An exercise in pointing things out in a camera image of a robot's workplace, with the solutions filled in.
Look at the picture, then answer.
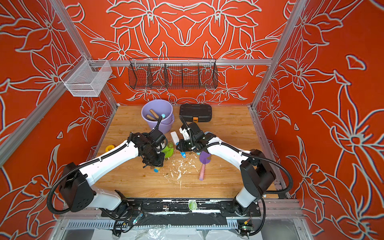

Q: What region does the green round sticker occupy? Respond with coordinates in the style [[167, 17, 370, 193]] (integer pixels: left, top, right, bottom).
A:
[[188, 200, 198, 211]]

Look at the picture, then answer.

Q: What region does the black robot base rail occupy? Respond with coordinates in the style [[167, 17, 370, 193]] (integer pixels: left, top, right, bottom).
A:
[[101, 198, 262, 228]]

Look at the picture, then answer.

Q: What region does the white wire mesh basket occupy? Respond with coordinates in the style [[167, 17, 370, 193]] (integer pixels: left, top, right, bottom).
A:
[[59, 55, 112, 97]]

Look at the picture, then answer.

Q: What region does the black wire wall basket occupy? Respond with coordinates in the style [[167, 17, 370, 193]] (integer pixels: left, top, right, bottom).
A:
[[128, 58, 219, 90]]

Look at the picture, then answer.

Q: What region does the purple trowel pink handle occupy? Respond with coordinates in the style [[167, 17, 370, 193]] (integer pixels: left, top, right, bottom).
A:
[[199, 151, 211, 181]]

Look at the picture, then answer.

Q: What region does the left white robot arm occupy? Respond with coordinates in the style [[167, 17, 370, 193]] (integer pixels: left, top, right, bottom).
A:
[[47, 129, 168, 215]]

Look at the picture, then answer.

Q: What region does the yellow tape roll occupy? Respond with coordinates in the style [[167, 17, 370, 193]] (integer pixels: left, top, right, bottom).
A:
[[105, 145, 115, 153]]

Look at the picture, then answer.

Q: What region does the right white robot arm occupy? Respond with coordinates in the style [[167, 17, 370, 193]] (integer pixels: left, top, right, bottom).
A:
[[177, 121, 294, 212]]

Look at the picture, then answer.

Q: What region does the purple plastic bucket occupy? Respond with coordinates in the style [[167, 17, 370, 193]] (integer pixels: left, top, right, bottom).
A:
[[141, 100, 175, 134]]

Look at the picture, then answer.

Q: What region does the black plastic tool case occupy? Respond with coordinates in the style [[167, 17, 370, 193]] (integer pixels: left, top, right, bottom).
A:
[[179, 104, 213, 123]]

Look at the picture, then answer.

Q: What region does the yellow square spade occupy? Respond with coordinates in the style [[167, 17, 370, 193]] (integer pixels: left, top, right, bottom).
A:
[[150, 109, 160, 120]]

